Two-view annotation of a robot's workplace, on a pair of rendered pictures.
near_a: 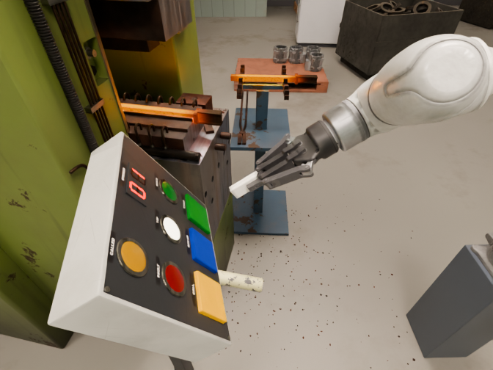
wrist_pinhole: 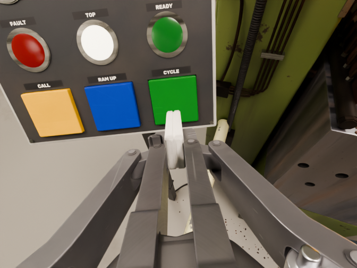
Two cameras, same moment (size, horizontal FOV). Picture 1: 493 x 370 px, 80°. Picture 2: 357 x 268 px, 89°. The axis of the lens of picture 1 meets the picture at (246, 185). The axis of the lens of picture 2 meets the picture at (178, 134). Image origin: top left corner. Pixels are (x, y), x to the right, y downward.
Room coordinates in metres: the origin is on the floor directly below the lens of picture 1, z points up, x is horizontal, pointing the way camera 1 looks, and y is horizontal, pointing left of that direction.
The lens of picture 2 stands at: (0.50, -0.10, 1.22)
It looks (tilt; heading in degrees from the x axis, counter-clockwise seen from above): 55 degrees down; 105
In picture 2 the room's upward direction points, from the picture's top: 7 degrees counter-clockwise
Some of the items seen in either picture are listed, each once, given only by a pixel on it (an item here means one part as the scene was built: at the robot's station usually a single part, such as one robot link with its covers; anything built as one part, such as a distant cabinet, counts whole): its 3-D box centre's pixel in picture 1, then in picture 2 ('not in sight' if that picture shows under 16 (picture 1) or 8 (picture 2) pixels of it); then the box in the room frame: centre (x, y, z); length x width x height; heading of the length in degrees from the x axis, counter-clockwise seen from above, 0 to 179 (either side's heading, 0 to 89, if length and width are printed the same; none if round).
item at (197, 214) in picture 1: (196, 214); (174, 100); (0.44, 0.11, 1.01); 0.07 x 0.05 x 0.07; 13
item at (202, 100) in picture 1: (194, 106); not in sight; (1.07, 0.20, 0.95); 0.12 x 0.09 x 0.07; 78
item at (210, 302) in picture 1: (207, 297); (56, 112); (0.25, 0.07, 1.01); 0.07 x 0.05 x 0.07; 13
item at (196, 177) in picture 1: (157, 169); (347, 118); (0.98, 0.39, 0.69); 0.56 x 0.38 x 0.45; 78
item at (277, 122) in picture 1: (260, 128); not in sight; (1.37, -0.08, 0.67); 0.40 x 0.30 x 0.02; 177
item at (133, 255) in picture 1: (133, 256); not in sight; (0.23, 0.15, 1.16); 0.05 x 0.03 x 0.04; 168
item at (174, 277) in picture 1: (174, 278); (28, 51); (0.24, 0.11, 1.09); 0.05 x 0.03 x 0.04; 168
